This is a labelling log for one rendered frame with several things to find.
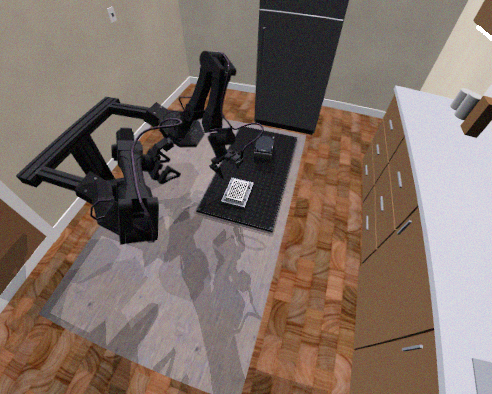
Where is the white rectangular plate nest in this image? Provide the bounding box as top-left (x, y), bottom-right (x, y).
top-left (221, 178), bottom-right (254, 209)

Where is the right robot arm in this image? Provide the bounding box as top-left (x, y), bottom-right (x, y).
top-left (103, 127), bottom-right (159, 245)

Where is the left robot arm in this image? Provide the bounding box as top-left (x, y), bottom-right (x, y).
top-left (168, 51), bottom-right (236, 148)

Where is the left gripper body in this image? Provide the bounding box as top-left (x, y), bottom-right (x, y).
top-left (209, 145), bottom-right (240, 168)

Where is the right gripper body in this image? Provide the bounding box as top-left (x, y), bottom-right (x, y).
top-left (142, 137), bottom-right (168, 184)

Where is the white well plate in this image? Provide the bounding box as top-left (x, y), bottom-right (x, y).
top-left (225, 179), bottom-right (250, 203)

